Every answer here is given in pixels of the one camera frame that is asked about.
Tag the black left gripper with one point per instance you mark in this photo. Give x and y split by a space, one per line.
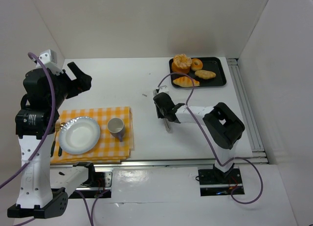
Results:
74 81

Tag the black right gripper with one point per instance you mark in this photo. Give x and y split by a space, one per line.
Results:
162 112

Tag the metal tongs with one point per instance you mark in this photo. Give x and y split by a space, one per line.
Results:
166 124

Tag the oval brown bread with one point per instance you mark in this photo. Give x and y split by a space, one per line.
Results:
204 74

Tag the glazed donut bread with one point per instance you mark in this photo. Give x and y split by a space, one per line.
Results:
196 64

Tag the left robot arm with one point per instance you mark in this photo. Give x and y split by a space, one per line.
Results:
35 128

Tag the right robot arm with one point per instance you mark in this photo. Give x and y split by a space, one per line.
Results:
225 129

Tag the striped croissant bread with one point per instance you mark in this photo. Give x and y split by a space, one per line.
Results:
186 82

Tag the large orange sugared bread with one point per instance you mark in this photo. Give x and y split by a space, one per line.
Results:
181 63

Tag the black baking tray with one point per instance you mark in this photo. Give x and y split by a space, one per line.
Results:
213 66

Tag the white plate with blue rim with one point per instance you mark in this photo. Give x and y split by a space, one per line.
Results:
79 135

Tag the purple mug white inside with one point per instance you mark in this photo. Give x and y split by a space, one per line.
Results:
116 128

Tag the yellow white checkered cloth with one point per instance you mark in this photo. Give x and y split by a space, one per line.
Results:
108 149

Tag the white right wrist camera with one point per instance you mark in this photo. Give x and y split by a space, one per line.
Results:
161 89

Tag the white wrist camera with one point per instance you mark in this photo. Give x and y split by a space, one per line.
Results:
49 59
161 89

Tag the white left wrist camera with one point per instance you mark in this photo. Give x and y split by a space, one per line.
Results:
49 59

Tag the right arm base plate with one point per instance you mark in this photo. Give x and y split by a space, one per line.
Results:
210 185

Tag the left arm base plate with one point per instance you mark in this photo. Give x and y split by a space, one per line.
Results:
102 183

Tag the aluminium rail frame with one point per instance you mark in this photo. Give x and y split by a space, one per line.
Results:
118 82

